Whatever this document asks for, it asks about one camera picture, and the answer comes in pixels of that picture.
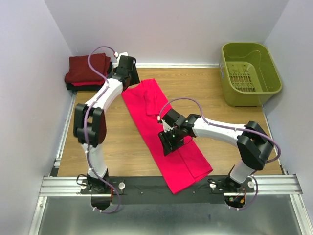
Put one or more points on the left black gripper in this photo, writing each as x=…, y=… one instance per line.
x=135, y=80

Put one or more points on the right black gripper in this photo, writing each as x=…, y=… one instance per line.
x=164, y=137

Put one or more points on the pink t shirt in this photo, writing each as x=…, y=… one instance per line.
x=180, y=162

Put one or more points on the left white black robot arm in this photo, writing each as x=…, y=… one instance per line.
x=90, y=123

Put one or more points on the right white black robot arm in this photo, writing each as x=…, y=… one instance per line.
x=254, y=145

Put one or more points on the folded dark red shirt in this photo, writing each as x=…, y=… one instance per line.
x=100, y=62

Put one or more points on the folded bright red shirt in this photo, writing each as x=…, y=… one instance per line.
x=87, y=78

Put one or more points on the folded black shirt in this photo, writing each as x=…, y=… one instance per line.
x=88, y=87

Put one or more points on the olive green plastic bin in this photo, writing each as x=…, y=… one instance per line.
x=248, y=74

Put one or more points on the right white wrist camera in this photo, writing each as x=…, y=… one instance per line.
x=168, y=122

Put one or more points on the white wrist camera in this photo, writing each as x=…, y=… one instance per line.
x=119, y=55
x=168, y=122

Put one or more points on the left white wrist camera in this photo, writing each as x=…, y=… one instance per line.
x=119, y=55

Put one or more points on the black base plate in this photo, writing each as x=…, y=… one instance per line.
x=154, y=190

